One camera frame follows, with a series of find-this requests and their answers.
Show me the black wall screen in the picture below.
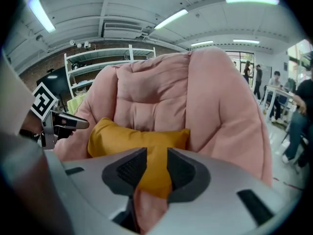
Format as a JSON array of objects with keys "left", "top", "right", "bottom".
[{"left": 36, "top": 67, "right": 69, "bottom": 102}]

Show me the white ceiling air conditioner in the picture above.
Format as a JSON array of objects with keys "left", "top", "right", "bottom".
[{"left": 103, "top": 22, "right": 144, "bottom": 39}]

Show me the orange cushion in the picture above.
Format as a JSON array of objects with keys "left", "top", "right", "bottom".
[{"left": 87, "top": 117, "right": 191, "bottom": 200}]

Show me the white shelving unit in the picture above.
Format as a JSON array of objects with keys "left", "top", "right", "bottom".
[{"left": 64, "top": 44, "right": 157, "bottom": 99}]

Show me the white desk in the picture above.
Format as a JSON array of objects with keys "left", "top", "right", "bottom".
[{"left": 263, "top": 84, "right": 299, "bottom": 123}]

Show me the round table green tablecloth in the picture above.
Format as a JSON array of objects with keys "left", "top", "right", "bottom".
[{"left": 67, "top": 94, "right": 87, "bottom": 116}]

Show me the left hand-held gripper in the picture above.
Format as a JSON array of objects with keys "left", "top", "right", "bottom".
[{"left": 30, "top": 82, "right": 89, "bottom": 149}]

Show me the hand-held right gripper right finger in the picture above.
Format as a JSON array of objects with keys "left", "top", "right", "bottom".
[{"left": 146, "top": 147, "right": 304, "bottom": 235}]

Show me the pink padded armchair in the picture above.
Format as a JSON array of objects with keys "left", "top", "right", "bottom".
[{"left": 52, "top": 47, "right": 273, "bottom": 235}]

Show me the large black framed window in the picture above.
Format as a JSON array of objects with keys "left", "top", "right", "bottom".
[{"left": 224, "top": 50, "right": 255, "bottom": 84}]

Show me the person's left forearm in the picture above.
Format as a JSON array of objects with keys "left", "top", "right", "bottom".
[{"left": 21, "top": 110, "right": 44, "bottom": 138}]

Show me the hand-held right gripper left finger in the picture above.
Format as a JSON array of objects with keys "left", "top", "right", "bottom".
[{"left": 45, "top": 147, "right": 148, "bottom": 235}]

